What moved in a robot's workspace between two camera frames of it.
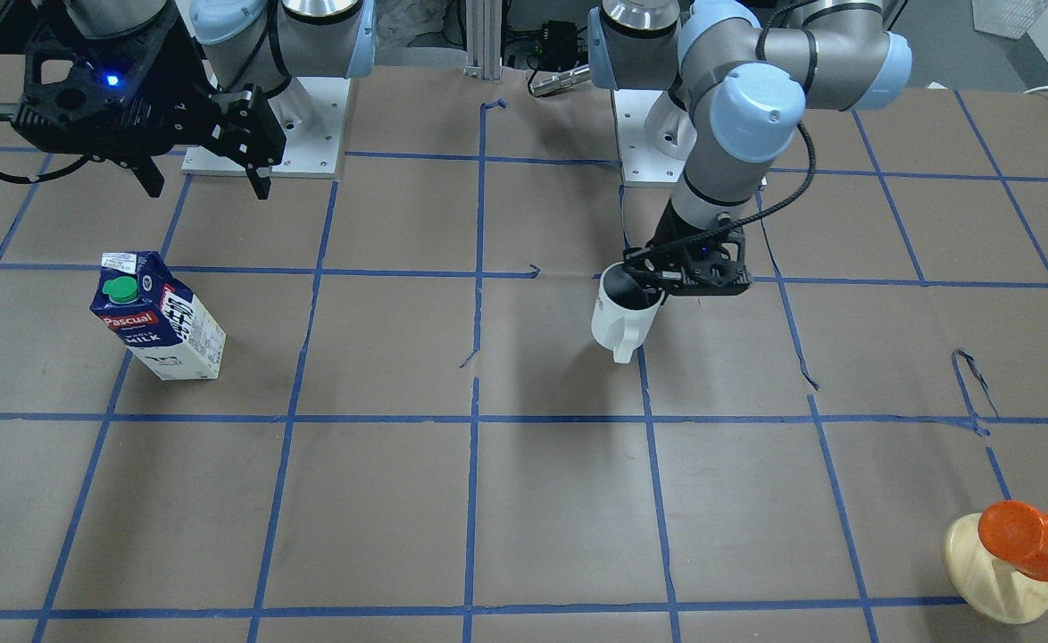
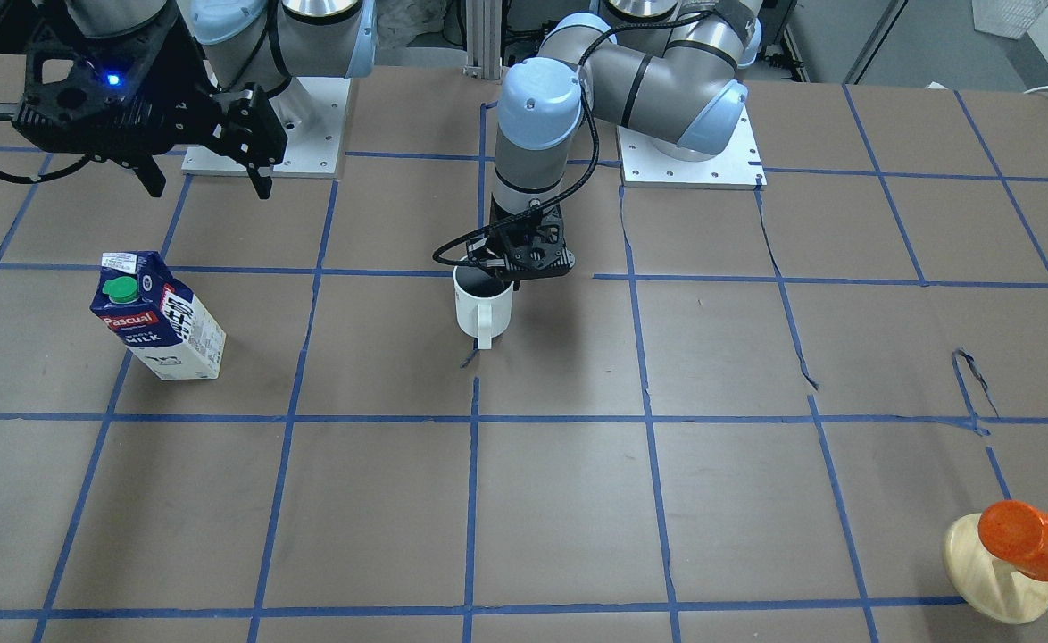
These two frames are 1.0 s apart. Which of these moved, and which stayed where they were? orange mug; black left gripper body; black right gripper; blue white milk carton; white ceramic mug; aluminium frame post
Moved: black left gripper body; white ceramic mug
Stayed: black right gripper; blue white milk carton; aluminium frame post; orange mug
